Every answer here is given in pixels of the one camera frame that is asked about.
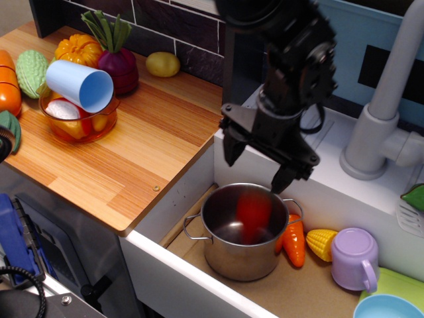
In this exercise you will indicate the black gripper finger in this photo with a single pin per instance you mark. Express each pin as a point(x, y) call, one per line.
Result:
point(283, 178)
point(234, 144)

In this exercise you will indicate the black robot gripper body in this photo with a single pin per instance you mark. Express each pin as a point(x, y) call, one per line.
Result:
point(277, 136)

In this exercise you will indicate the red toy strawberry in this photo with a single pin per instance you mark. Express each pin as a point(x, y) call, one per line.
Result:
point(253, 212)

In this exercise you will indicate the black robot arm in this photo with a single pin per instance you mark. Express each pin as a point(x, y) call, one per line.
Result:
point(300, 44)

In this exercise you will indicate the stainless steel pot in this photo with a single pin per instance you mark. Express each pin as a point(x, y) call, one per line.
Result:
point(222, 246)

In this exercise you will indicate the yellow toy corn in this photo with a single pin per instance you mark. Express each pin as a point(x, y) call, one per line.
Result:
point(319, 241)

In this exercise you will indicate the grey toy faucet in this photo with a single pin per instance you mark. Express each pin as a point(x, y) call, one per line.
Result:
point(376, 137)

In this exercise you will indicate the yellow toy potato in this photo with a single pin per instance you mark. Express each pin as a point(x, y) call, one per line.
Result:
point(162, 64)

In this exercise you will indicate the purple plastic mug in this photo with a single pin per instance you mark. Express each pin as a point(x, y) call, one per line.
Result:
point(355, 260)

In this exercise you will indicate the green toy leaf vegetable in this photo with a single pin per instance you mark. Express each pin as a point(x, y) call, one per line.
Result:
point(414, 196)

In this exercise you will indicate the white slotted spatula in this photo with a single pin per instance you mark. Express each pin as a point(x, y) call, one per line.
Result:
point(409, 218)

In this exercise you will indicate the purple toy beet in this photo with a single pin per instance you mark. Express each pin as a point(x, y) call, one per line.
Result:
point(116, 60)

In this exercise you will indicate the white toy sink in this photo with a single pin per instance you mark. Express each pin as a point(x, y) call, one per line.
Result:
point(169, 273)

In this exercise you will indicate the green plastic plate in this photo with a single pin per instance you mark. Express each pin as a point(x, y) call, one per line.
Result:
point(399, 285)

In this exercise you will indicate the light blue plastic cup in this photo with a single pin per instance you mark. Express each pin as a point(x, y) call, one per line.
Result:
point(88, 88)

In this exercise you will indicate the light blue plastic bowl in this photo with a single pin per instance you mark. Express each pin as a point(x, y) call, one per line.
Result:
point(384, 305)

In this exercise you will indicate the orange transparent bowl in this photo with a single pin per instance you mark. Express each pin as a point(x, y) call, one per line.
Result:
point(80, 130)

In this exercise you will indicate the white red toy food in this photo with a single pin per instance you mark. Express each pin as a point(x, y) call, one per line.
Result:
point(61, 108)

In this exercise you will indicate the orange toy pumpkin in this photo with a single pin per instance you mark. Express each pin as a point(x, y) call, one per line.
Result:
point(80, 49)

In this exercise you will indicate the green toy bitter gourd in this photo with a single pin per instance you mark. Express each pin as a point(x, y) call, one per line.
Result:
point(31, 70)

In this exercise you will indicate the dark green toy leaf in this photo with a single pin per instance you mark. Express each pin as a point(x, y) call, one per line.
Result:
point(9, 121)

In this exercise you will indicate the large orange toy carrot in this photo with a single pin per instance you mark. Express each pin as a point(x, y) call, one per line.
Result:
point(10, 91)

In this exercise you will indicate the blue plastic clamp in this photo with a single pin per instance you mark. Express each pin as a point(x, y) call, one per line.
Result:
point(19, 239)

